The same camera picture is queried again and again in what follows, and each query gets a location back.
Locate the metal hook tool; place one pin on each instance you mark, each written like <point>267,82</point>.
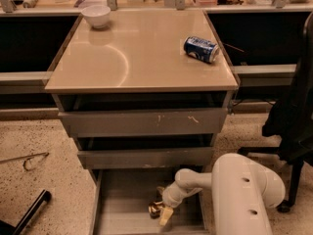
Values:
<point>29,162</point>

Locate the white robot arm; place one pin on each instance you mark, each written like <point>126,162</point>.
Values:
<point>242,192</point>

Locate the white bowl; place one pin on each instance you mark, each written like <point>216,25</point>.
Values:
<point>96,16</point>

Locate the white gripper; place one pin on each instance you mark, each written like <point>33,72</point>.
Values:
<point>170,197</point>

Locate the grey bottom drawer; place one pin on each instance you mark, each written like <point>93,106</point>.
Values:
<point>122,205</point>

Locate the grey drawer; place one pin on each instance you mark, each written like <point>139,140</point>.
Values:
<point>143,122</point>
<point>112,159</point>
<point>122,205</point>

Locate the grey middle drawer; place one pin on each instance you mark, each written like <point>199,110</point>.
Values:
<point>112,159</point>

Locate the black office chair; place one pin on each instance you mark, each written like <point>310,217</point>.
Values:
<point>291,119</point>

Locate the blue soda can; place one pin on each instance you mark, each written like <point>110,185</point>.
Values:
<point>201,49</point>

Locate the grey top drawer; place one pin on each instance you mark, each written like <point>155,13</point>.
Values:
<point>143,122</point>

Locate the grey drawer cabinet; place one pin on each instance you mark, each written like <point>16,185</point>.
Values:
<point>138,63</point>

